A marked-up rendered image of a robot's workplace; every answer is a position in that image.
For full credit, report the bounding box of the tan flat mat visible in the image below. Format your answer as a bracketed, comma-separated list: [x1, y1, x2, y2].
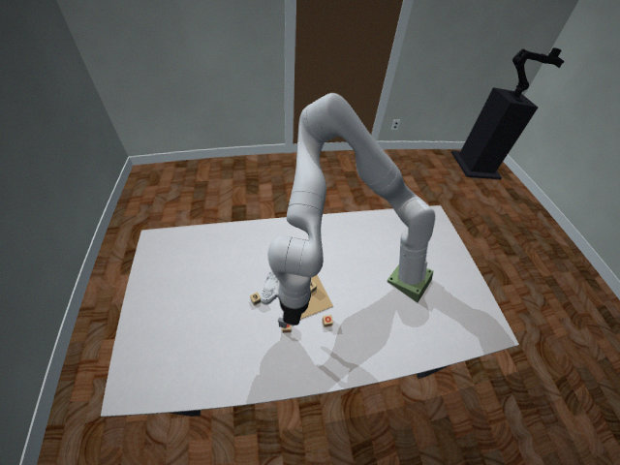
[300, 275, 333, 319]

